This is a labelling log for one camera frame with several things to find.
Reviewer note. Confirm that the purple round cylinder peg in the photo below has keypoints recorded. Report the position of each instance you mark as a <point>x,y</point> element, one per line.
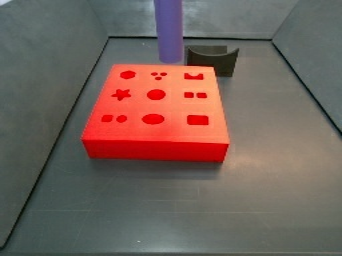
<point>168,17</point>

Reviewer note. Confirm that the red shape-sorter block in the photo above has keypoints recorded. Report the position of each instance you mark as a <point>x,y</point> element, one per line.
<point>158,112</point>

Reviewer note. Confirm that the black curved cradle holder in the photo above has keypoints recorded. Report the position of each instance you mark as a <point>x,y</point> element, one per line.
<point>213,56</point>

